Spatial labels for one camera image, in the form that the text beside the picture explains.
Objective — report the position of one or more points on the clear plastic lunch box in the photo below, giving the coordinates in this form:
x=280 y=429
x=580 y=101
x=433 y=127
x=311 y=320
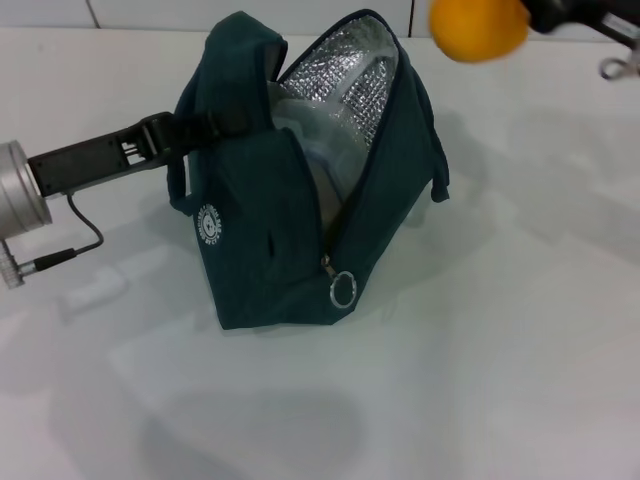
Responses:
x=320 y=145

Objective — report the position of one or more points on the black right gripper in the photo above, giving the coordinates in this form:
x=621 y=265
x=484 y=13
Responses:
x=570 y=12

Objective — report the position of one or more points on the dark blue insulated lunch bag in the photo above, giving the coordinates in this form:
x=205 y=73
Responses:
x=250 y=240

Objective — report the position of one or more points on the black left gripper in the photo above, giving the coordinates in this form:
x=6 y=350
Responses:
x=90 y=162

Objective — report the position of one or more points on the orange pear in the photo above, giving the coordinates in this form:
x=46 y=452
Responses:
x=475 y=30

